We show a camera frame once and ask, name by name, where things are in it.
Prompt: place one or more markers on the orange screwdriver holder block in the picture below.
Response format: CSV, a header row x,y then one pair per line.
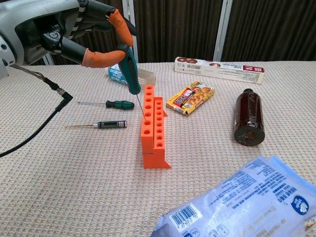
x,y
158,153

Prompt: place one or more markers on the blue wet wipes pack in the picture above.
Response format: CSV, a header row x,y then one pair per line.
x,y
247,202

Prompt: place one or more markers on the beige woven tablecloth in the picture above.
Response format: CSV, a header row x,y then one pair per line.
x,y
74,185

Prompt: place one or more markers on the clear bottle blue label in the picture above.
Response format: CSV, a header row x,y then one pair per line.
x,y
114,74

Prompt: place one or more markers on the yellow curry box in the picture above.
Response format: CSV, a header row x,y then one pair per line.
x,y
192,97

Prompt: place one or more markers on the black metal precision screwdriver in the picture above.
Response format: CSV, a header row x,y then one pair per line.
x,y
111,124

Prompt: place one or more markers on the green black striped screwdriver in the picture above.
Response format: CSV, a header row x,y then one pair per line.
x,y
121,105

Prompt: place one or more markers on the long white biscuit box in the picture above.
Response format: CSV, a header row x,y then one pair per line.
x,y
222,71

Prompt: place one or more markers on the grey partition post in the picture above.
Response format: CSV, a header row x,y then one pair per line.
x,y
48,60
222,29
132,10

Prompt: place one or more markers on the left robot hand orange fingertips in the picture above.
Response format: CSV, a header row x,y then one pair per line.
x,y
29,19

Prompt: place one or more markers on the brown plastic bottle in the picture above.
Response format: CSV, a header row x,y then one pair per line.
x,y
249,116

